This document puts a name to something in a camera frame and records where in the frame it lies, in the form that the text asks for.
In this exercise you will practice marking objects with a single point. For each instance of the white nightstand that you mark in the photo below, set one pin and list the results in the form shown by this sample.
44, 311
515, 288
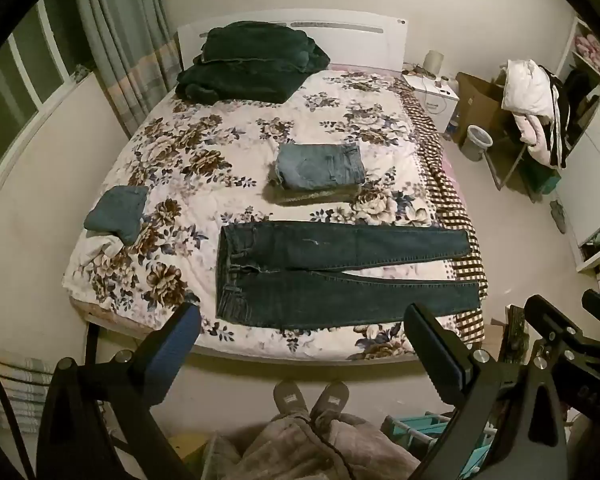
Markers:
432, 97

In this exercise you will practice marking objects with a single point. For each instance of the pink folded bedding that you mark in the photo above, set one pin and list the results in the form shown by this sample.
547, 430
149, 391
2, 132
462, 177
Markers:
592, 52

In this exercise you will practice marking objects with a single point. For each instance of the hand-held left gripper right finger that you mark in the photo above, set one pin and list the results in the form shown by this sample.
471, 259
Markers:
432, 352

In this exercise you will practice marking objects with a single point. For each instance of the metal frame chair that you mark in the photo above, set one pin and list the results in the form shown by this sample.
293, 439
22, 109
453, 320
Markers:
512, 165

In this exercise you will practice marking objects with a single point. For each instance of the person's grey shoe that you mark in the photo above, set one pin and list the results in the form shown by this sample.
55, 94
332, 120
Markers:
290, 399
331, 400

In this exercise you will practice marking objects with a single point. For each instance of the striped grey curtain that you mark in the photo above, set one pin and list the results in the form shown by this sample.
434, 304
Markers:
125, 45

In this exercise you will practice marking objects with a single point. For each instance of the white cylindrical lamp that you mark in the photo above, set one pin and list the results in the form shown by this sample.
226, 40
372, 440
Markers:
433, 62

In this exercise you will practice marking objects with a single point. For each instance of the window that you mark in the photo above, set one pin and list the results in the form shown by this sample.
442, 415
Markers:
15, 95

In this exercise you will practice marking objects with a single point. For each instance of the cardboard box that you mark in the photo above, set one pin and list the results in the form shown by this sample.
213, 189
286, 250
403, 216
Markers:
480, 105

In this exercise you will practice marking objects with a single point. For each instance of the floral bed blanket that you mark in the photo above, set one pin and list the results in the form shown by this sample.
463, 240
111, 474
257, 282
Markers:
220, 155

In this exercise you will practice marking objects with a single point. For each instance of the teal plastic rack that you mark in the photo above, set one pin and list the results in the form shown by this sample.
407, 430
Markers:
430, 432

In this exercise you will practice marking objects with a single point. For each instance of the plastic water bottle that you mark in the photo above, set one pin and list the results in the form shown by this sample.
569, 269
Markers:
453, 126

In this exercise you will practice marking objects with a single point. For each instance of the grey slipper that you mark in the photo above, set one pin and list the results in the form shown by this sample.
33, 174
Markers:
558, 216

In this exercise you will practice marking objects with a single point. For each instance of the white wardrobe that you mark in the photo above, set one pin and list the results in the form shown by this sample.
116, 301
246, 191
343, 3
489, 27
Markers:
597, 180

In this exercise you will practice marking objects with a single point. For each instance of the pink garment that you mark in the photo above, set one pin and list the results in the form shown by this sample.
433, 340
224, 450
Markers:
537, 137

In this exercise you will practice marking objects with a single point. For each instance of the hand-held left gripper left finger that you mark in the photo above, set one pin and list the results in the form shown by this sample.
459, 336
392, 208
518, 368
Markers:
176, 342

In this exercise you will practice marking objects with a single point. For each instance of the dark blue jeans pants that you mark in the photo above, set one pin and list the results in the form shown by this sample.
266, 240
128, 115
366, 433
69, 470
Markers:
330, 270

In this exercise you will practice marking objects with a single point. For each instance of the dark green blanket pile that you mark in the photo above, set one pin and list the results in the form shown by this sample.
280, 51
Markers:
250, 67

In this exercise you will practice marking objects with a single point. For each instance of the person's right grey shoe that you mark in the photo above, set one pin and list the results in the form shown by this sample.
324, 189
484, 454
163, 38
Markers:
331, 400

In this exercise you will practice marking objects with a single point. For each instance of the folded light blue jeans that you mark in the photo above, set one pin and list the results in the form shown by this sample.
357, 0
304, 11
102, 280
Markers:
317, 167

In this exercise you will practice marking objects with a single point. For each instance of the black white striped garment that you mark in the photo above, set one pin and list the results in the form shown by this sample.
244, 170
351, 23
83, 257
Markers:
560, 110

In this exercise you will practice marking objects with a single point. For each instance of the white bed headboard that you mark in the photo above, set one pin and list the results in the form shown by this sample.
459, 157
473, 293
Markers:
360, 42

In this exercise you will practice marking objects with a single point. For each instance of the person's left grey shoe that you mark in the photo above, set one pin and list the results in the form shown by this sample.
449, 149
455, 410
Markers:
290, 399

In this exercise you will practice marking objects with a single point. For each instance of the grey trash bin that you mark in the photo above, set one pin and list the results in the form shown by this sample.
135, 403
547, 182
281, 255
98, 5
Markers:
476, 142

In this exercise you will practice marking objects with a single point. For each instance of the folded teal cloth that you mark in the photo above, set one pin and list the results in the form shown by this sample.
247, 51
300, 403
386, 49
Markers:
117, 212

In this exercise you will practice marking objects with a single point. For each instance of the brown checkered bed sheet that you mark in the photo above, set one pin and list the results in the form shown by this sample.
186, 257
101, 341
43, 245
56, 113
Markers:
450, 195

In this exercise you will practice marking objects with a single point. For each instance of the folded olive frayed pants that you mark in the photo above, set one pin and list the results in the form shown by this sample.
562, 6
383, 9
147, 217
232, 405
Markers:
315, 195

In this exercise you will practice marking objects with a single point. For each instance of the person's grey fleece robe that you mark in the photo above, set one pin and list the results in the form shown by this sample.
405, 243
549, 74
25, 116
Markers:
305, 447

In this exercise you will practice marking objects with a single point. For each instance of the white radiator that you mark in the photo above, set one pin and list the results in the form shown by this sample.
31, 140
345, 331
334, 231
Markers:
15, 392

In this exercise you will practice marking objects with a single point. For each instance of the white jacket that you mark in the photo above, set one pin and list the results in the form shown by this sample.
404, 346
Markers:
527, 87

